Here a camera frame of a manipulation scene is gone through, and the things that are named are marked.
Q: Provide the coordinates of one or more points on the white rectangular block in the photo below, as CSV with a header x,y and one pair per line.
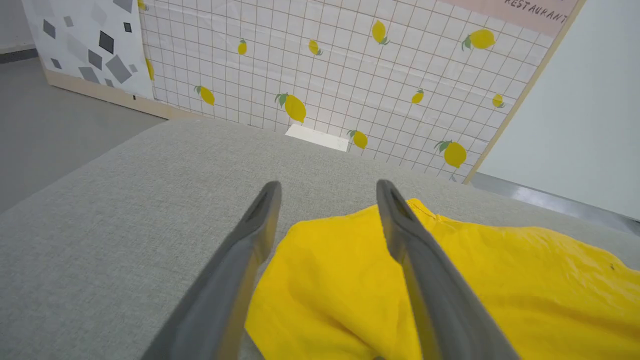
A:
x,y
317,137

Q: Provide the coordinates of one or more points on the white partition board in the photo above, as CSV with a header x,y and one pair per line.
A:
x,y
590,100

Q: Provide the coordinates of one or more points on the grey fabric sofa cushion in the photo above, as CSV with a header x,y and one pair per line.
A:
x,y
125,225

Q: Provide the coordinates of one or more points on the white terrazzo pattern panel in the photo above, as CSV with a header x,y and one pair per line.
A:
x,y
85,30

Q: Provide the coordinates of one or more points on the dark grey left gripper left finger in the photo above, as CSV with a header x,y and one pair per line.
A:
x,y
220,300

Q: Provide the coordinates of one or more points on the yellow t-shirt with white patches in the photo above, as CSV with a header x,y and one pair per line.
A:
x,y
325,290

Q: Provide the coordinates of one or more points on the lemon tile backdrop panel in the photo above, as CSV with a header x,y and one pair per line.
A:
x,y
350,75

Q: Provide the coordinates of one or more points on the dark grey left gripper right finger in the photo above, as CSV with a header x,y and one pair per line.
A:
x,y
440,300

